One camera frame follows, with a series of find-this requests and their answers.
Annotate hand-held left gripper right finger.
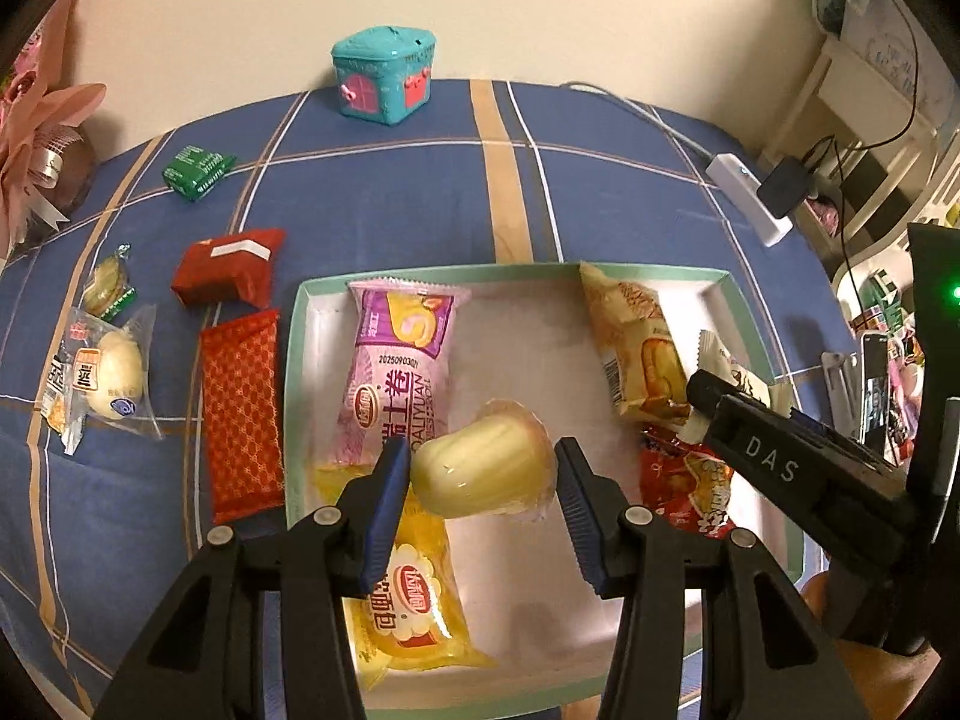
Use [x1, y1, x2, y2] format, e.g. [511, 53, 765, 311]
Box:
[553, 436, 856, 720]

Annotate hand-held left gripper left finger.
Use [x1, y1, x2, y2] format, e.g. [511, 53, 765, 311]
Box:
[90, 435, 412, 720]

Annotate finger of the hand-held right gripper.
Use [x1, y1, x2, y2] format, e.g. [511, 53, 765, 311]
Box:
[686, 369, 760, 440]

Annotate silver snack packet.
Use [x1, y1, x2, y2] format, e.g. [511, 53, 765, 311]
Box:
[686, 330, 794, 443]

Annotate orange swiss roll packet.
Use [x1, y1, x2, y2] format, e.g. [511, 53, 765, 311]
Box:
[577, 261, 695, 428]

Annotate red yellow snack packet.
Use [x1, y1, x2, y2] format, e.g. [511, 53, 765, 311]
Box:
[637, 424, 740, 539]

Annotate cream pudding cup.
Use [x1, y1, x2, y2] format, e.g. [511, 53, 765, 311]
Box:
[410, 399, 557, 520]

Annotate yellow bread packet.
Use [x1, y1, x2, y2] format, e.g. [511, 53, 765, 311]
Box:
[311, 461, 496, 691]

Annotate pink swiss roll packet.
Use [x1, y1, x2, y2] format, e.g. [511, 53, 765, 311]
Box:
[334, 277, 472, 477]

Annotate white tray with green rim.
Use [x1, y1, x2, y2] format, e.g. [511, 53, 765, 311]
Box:
[285, 261, 815, 720]

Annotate red white snack packet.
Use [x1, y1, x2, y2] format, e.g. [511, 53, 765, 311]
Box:
[171, 227, 288, 310]

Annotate green white snack packet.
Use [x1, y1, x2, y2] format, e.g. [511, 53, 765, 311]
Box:
[36, 356, 87, 458]

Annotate person's right hand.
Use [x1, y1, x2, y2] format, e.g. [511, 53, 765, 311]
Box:
[799, 570, 950, 720]

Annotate black phone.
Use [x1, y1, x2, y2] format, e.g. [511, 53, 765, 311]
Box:
[859, 330, 893, 458]

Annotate silver phone stand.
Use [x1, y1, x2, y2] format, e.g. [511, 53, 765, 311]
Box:
[821, 349, 863, 436]

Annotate red patterned packet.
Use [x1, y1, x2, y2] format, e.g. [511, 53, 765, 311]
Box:
[199, 309, 287, 526]

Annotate white power strip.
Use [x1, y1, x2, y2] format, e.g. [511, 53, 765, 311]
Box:
[705, 152, 794, 247]

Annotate clear round bun packet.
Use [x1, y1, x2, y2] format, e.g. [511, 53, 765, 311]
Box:
[60, 304, 164, 443]

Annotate white shelf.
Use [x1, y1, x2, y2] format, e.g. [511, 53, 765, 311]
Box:
[765, 15, 960, 241]

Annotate clear cookie packet green ends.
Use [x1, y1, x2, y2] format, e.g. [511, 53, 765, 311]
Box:
[81, 242, 140, 320]

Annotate teal toy house box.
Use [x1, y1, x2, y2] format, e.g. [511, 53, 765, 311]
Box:
[331, 25, 438, 123]

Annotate pink flower bouquet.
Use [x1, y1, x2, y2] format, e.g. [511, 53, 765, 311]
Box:
[0, 0, 110, 263]

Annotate white cable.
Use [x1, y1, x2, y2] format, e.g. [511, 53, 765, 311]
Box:
[559, 81, 721, 166]

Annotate black cable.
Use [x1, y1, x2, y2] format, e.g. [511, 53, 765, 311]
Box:
[802, 0, 946, 286]

